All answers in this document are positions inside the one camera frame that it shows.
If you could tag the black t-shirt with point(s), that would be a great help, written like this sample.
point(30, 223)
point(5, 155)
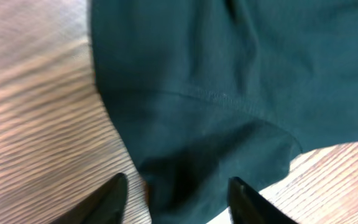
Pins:
point(204, 90)

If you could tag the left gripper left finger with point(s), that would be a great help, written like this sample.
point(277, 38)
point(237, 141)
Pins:
point(106, 205)

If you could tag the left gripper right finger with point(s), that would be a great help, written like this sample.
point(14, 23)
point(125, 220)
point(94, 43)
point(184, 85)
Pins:
point(247, 206)

